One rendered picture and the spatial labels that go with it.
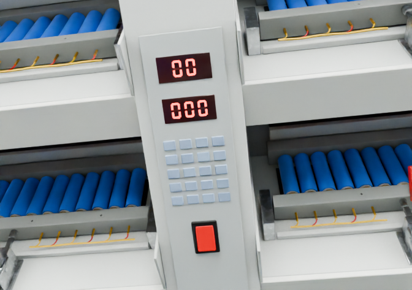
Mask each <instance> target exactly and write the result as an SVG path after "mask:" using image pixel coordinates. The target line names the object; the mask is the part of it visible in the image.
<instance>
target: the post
mask: <svg viewBox="0 0 412 290"><path fill-rule="evenodd" d="M119 3H120V10H121V17H122V21H123V29H124V36H125V40H126V47H127V51H128V58H129V65H130V70H131V77H132V84H133V89H134V96H135V103H136V107H137V114H138V118H139V126H140V133H141V137H142V144H143V151H144V155H145V162H146V167H147V174H148V181H149V185H150V192H151V199H152V204H153V211H154V218H155V223H156V230H157V234H158V241H159V248H160V252H161V259H162V267H163V271H164V278H165V282H166V289H167V290H178V289H177V282H176V277H175V270H174V262H173V258H172V250H171V245H170V238H169V231H168V226H167V219H166V211H165V206H164V199H163V195H162V187H161V180H160V175H159V167H158V160H157V155H156V148H155V141H154V136H153V128H152V124H151V116H150V109H149V105H148V97H147V89H146V85H145V77H144V73H143V66H142V58H141V54H140V46H139V38H138V37H139V36H146V35H152V34H162V33H168V32H178V31H189V30H194V29H205V28H215V27H222V32H223V44H224V55H225V62H226V74H227V85H228V92H229V104H230V111H231V122H232V134H233V141H234V153H235V164H236V171H237V183H238V194H239V201H240V213H241V219H242V231H243V242H244V249H245V260H246V272H247V279H248V290H261V285H260V278H259V266H258V252H257V245H256V232H255V225H254V212H253V199H252V192H251V179H250V166H249V159H248V146H247V139H246V126H245V113H244V106H243V93H242V80H241V73H240V60H239V53H238V40H237V27H236V19H235V7H234V0H119Z"/></svg>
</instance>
